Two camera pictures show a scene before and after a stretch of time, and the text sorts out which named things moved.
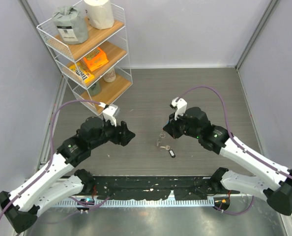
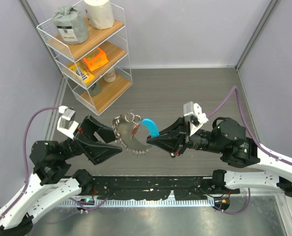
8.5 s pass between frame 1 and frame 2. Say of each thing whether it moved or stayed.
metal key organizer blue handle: moved
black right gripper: moved
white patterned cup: stayed
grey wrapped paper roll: stayed
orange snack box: stayed
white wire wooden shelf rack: stayed
